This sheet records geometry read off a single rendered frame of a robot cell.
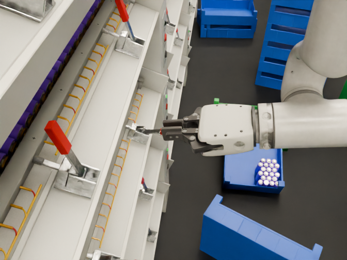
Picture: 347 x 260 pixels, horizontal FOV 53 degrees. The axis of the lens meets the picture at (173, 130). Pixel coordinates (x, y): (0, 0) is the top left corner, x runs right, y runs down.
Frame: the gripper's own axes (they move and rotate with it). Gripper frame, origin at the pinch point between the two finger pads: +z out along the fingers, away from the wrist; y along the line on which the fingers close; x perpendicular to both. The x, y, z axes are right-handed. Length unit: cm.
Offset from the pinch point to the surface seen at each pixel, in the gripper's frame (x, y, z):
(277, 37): -34, 90, -28
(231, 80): -57, 94, -7
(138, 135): -0.3, -1.0, 6.9
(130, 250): -21.2, -14.3, 11.3
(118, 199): -1.4, -15.2, 7.9
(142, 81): 2.1, 13.8, 8.5
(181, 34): -22, 78, 10
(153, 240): -41.1, -0.9, 12.8
